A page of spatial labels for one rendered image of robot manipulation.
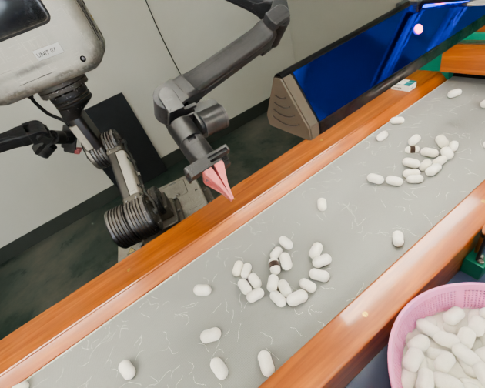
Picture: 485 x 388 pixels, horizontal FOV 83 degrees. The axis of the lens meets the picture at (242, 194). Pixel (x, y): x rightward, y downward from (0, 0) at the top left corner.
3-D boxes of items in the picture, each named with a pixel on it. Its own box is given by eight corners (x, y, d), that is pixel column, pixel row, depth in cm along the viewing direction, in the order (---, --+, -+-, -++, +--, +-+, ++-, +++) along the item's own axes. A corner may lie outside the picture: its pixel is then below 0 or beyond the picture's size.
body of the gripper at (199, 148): (231, 150, 55) (211, 122, 57) (188, 175, 53) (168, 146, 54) (229, 162, 62) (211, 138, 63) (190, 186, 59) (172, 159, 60)
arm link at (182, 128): (165, 134, 61) (164, 118, 56) (192, 122, 64) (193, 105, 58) (182, 158, 60) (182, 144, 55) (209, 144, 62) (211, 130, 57)
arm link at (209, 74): (265, 34, 79) (279, -1, 69) (279, 48, 79) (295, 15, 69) (148, 115, 63) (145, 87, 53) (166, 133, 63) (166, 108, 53)
